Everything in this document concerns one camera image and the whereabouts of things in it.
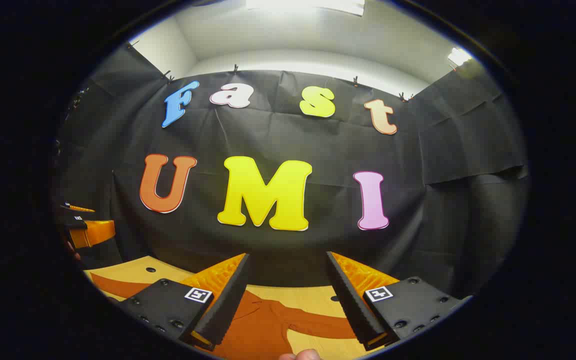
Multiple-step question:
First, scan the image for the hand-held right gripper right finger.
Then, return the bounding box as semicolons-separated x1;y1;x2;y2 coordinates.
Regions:
325;251;474;352

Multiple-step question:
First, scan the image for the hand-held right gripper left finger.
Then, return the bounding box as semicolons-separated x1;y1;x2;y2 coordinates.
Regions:
118;252;252;352

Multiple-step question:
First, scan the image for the orange button-up shirt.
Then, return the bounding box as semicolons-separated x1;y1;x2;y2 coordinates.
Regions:
89;272;364;360

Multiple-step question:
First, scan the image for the black backdrop cloth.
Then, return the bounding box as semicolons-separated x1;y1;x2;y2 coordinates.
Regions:
53;42;531;301

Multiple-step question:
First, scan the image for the ceiling light panel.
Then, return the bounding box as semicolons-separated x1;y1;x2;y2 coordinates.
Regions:
447;46;473;67

